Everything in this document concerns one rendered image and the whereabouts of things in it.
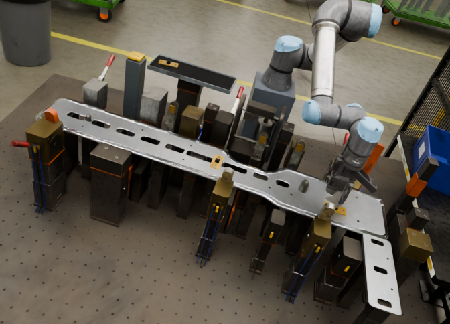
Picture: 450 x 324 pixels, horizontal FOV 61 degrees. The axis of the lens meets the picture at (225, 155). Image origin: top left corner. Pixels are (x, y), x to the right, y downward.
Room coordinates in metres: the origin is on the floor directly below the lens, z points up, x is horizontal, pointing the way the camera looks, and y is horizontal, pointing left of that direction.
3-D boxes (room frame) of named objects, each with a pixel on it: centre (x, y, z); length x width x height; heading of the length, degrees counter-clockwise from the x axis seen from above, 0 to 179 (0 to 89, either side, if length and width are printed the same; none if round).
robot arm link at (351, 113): (1.16, -0.38, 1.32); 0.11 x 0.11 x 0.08; 11
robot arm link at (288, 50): (1.74, -0.15, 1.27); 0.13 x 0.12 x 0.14; 101
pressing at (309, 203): (1.14, 0.04, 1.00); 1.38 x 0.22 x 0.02; 86
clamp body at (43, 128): (0.99, 0.63, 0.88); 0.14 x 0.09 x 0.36; 176
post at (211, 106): (1.36, 0.10, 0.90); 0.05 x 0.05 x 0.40; 86
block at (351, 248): (0.90, -0.50, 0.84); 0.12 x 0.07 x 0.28; 176
